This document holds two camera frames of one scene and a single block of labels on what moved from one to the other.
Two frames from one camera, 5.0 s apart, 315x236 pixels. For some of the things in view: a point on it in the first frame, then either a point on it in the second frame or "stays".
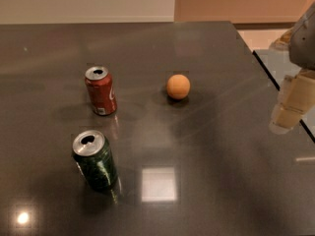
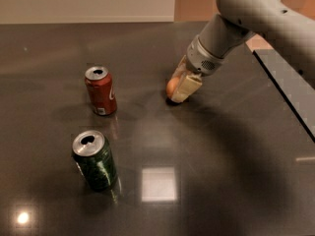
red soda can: x=101 y=90 stays
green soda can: x=93 y=151 stays
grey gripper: x=303 y=44 to x=201 y=60
